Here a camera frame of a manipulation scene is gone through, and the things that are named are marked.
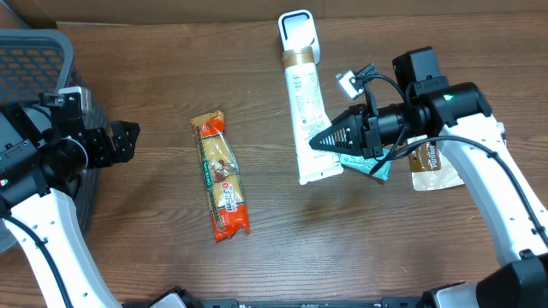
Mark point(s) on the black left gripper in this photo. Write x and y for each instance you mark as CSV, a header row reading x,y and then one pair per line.
x,y
126,146

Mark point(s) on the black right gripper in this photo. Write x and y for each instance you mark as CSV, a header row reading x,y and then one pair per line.
x,y
360,130

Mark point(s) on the teal wipes packet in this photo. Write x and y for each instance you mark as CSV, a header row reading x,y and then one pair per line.
x,y
366,165

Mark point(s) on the white Pantene tube gold cap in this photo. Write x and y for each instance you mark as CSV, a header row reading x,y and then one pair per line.
x,y
308,116

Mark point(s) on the clear beige zip pouch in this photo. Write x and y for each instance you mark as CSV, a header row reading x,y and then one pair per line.
x,y
431,170

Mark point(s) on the red snack package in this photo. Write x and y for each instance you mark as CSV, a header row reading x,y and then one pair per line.
x,y
221,174

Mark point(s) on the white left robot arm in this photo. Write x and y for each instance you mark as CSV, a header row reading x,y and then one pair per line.
x,y
40,179

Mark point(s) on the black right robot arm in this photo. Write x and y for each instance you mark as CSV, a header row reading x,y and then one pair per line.
x,y
459,121

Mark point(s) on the white barcode scanner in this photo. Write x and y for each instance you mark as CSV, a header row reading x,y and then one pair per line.
x,y
297,30

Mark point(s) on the dark grey plastic basket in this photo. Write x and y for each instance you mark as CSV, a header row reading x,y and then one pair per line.
x,y
35,61

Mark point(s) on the brown cardboard backdrop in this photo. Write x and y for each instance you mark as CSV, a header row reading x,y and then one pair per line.
x,y
46,13

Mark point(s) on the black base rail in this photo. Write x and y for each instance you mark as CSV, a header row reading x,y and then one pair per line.
x,y
186,301

